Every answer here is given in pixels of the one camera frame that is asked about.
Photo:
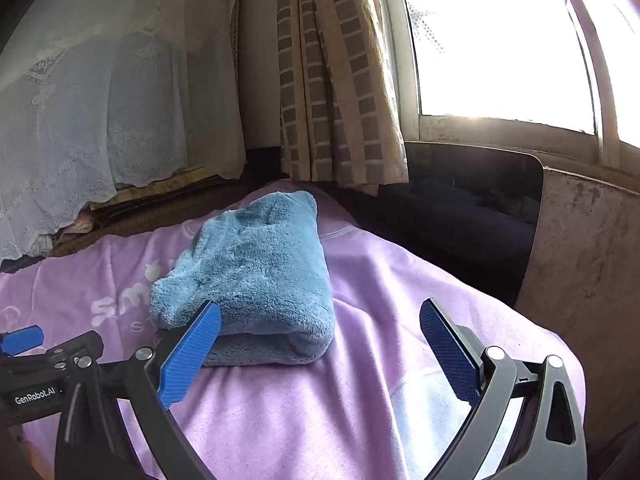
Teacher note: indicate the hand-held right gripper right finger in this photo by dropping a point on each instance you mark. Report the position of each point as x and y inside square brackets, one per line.
[447, 350]

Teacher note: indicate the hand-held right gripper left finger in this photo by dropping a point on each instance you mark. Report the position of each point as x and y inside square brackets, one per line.
[192, 350]

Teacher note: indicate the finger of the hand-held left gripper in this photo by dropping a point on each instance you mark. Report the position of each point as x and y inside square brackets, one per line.
[20, 338]

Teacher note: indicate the blue fleece garment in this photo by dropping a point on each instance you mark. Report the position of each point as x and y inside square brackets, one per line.
[260, 270]

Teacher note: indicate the purple printed blanket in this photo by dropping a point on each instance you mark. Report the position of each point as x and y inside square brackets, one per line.
[350, 385]

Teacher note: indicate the black glossy panel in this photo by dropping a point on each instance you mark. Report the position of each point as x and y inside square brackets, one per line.
[460, 210]

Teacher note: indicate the brown woven mat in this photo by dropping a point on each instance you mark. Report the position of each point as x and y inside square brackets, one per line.
[190, 205]

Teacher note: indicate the white lace cloth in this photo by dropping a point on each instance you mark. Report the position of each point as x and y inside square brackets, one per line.
[110, 110]

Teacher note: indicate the checked beige curtain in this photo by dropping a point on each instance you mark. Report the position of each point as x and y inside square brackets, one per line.
[340, 75]

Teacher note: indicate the window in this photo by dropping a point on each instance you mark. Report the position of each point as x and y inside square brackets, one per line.
[505, 35]

